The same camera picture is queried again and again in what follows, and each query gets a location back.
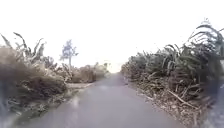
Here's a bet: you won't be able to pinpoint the tall flax bushes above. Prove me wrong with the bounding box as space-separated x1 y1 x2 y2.
0 31 111 121
120 20 224 128

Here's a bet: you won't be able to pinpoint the grey asphalt path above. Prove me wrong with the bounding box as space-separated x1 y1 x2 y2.
13 72 188 128

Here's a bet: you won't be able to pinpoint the slender tree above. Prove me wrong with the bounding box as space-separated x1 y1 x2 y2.
59 39 80 69

